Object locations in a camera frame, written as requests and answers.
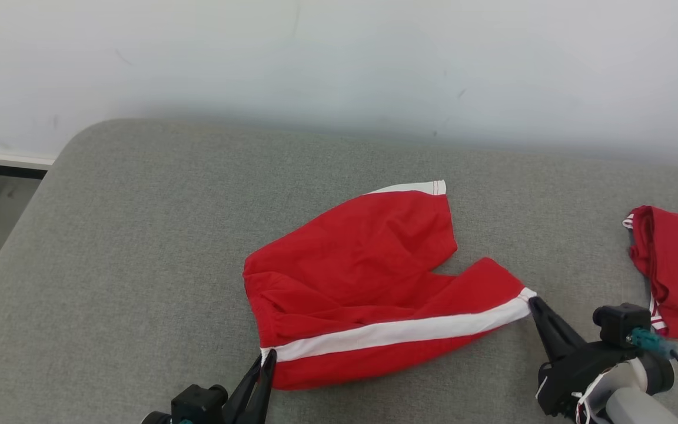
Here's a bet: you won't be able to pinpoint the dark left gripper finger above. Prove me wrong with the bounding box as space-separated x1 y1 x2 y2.
221 355 264 424
244 349 278 424

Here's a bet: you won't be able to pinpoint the white wall baseboard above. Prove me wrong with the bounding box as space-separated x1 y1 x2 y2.
0 149 58 181

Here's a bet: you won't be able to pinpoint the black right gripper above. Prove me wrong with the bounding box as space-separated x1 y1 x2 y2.
527 296 641 419

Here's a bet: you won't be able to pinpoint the white red right arm wires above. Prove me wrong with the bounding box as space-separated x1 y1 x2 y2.
569 365 628 424

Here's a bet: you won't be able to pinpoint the red shorts with white stripe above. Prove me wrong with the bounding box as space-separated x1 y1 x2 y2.
242 180 538 391

